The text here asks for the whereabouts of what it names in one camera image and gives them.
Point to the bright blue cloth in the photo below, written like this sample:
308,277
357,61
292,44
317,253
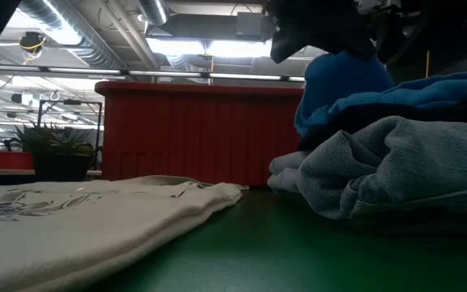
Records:
339,81

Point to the silver spiral duct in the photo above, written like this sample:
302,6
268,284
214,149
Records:
154,10
91,52

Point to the grey ceiling unit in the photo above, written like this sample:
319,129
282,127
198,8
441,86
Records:
249,26

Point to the small potted plant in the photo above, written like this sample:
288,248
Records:
59,162

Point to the red plastic laundry bin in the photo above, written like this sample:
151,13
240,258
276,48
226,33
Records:
201,130

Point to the light blue denim garment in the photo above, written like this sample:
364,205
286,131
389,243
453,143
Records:
399,170

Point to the ceiling light panel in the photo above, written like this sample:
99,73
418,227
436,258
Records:
217,48

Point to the white printed tote bag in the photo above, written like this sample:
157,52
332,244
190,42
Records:
75,227

